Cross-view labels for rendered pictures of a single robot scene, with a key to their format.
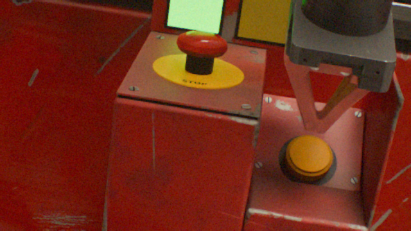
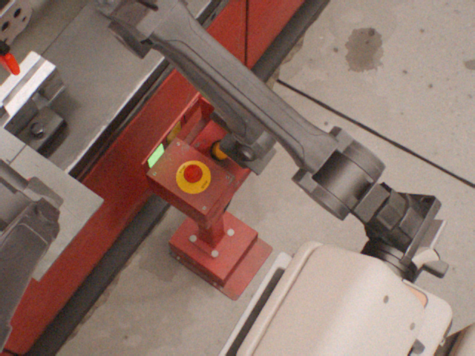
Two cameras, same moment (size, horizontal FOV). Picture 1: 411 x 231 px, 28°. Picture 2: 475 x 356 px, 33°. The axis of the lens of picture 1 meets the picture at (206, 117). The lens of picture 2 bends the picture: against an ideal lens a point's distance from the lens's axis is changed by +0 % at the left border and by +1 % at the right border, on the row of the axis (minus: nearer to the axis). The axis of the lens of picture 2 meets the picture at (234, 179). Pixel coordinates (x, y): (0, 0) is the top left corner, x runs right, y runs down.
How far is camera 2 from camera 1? 1.44 m
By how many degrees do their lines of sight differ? 58
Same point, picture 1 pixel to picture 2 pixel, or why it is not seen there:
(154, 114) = (214, 205)
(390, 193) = (188, 90)
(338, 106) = not seen: hidden behind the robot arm
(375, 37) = not seen: hidden behind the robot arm
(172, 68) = (190, 185)
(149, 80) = (197, 199)
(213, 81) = (205, 177)
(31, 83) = not seen: hidden behind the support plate
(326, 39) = (260, 162)
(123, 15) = (98, 166)
